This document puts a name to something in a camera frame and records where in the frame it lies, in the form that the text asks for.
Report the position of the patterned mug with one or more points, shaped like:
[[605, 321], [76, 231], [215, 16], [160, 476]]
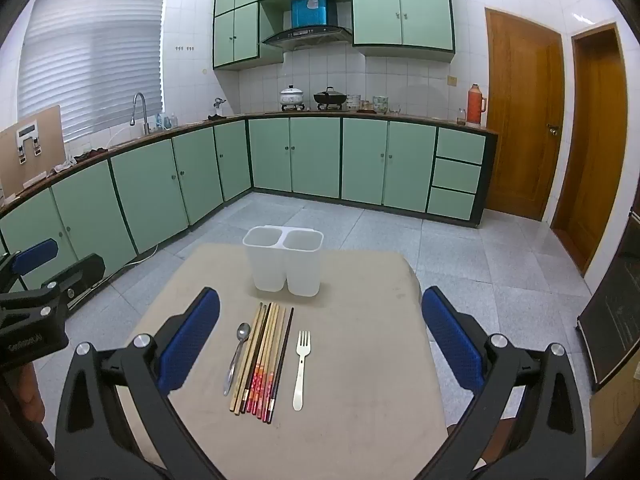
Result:
[[380, 105]]

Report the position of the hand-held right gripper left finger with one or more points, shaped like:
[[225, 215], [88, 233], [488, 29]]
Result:
[[192, 340]]

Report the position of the white bracket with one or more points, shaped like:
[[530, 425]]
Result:
[[27, 135]]

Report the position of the metal cup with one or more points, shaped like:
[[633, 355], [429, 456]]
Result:
[[353, 102]]

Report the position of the gas stove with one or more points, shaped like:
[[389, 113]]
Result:
[[292, 108]]

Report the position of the black wok with lid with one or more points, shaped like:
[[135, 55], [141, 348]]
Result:
[[329, 96]]

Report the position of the light rag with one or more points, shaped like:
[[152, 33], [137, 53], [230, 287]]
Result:
[[62, 166]]

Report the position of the white fork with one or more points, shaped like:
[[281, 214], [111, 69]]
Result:
[[299, 390]]

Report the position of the person's left hand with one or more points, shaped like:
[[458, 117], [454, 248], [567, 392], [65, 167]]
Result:
[[29, 395]]

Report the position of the metal kitchen faucet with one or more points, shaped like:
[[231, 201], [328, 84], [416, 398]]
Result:
[[145, 115]]

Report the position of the black range hood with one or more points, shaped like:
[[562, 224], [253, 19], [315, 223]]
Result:
[[305, 35]]

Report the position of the green upper wall cabinets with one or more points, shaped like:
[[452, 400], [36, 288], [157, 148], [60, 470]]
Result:
[[400, 10]]

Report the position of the white double utensil holder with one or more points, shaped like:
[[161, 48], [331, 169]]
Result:
[[270, 265]]

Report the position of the small glass jar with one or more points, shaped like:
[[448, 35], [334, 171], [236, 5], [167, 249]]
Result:
[[460, 117]]

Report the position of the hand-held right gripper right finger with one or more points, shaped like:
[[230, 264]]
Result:
[[450, 340]]

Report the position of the bottles beside sink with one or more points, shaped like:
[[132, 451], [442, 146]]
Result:
[[167, 121]]

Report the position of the metal spoon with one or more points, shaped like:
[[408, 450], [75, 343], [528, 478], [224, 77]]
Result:
[[243, 331]]

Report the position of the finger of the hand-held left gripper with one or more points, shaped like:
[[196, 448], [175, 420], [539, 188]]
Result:
[[35, 255], [80, 270]]

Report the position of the red patterned chopstick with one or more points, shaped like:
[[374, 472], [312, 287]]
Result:
[[263, 390], [269, 390], [257, 390]]

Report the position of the dark cloth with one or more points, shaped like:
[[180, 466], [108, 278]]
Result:
[[92, 152]]

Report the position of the cardboard box with label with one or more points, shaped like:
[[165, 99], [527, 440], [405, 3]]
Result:
[[47, 160]]

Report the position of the plain wooden door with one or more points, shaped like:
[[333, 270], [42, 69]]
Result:
[[595, 150]]

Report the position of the small white appliance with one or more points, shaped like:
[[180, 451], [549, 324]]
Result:
[[219, 109]]

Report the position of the black appliance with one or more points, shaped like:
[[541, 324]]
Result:
[[615, 320]]

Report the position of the blue box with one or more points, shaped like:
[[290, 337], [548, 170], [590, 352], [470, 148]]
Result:
[[312, 10]]

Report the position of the white window blind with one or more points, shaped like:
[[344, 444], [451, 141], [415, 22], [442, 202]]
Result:
[[90, 60]]

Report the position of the black chopstick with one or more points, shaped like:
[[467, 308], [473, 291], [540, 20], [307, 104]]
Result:
[[281, 360], [256, 360]]

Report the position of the plain wooden chopstick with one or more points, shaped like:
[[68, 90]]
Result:
[[251, 360], [245, 360]]

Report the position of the white cooking pot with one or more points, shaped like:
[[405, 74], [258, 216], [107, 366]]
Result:
[[291, 96]]

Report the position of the orange thermos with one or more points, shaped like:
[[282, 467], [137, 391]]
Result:
[[475, 107]]

